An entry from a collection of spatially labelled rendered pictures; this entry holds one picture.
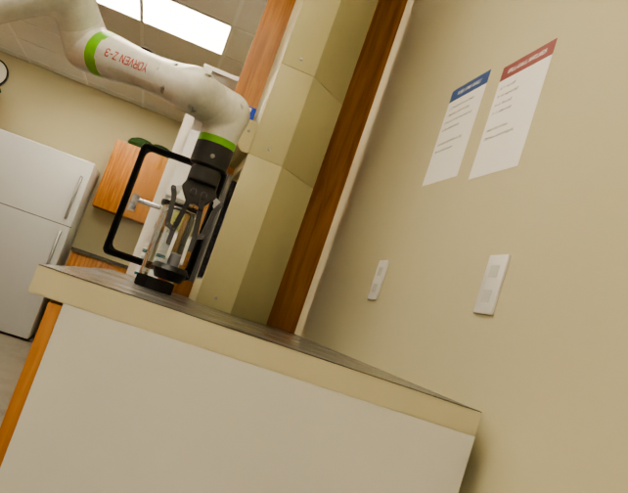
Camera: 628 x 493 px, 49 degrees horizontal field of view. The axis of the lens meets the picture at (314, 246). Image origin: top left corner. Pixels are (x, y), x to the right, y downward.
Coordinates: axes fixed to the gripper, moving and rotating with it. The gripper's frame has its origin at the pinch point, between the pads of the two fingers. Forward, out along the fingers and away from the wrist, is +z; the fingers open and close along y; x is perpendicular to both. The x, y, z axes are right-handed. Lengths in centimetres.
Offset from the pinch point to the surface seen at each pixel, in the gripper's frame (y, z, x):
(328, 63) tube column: -25, -73, -43
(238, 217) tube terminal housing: -14.3, -16.2, -39.0
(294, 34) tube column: -12, -75, -39
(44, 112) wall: 164, -112, -594
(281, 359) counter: -18, 13, 65
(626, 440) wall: -55, 7, 93
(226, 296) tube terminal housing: -18.9, 7.2, -38.9
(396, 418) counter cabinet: -38, 16, 65
